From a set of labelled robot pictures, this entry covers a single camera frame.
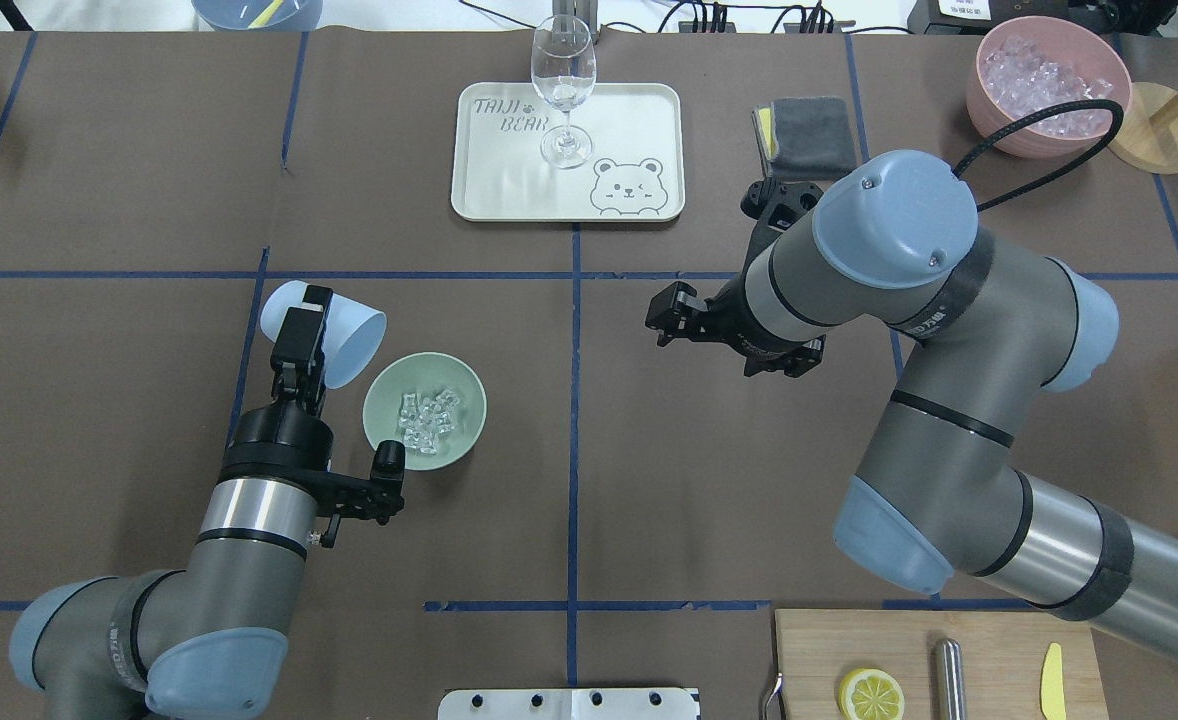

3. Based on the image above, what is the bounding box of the pile of ice cubes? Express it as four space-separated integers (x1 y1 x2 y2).
397 387 461 456

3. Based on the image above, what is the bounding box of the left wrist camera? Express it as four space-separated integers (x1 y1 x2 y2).
316 440 406 548

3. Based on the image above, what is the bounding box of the cream bear serving tray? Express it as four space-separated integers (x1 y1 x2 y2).
450 81 686 223

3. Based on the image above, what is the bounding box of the blue bowl with fork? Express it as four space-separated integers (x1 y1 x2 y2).
191 1 325 32

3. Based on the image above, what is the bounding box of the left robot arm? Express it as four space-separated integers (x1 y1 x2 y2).
8 284 338 719

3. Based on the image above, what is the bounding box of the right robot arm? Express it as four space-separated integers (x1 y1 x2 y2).
646 148 1178 660

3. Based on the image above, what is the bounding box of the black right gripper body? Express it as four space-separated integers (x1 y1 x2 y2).
694 275 826 378

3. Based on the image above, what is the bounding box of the lemon half slice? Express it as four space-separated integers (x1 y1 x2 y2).
836 667 906 720

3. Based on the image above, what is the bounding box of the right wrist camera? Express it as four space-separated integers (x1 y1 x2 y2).
740 178 825 240

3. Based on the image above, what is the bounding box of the mint green bowl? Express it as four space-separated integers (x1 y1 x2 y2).
362 352 488 471

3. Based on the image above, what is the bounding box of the metal cylinder handle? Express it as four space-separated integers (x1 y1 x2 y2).
935 638 968 719

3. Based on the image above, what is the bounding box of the wooden cutting board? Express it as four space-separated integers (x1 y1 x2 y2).
775 609 1108 719

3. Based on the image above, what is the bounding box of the clear wine glass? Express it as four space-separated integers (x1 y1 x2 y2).
530 14 597 169

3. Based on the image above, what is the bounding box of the wooden paper towel stand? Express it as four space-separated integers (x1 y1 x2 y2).
1107 82 1178 176

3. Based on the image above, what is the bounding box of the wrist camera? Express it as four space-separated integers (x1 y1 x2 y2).
316 440 406 548
740 178 825 240

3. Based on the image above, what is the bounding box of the pink bowl with ice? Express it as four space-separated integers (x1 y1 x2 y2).
967 15 1132 159

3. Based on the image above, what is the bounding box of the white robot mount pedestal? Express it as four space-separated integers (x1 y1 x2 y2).
437 687 702 719

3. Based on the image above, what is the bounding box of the grey and yellow sponge cloth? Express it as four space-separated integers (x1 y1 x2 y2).
752 95 858 181

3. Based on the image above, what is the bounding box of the light blue plastic cup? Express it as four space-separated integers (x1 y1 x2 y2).
259 279 388 389

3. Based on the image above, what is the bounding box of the yellow plastic fork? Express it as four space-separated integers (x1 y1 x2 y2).
247 0 284 29

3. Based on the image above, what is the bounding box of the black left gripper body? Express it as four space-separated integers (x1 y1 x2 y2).
220 398 335 491

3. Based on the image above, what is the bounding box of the yellow plastic knife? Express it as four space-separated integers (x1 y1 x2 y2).
1040 642 1066 720

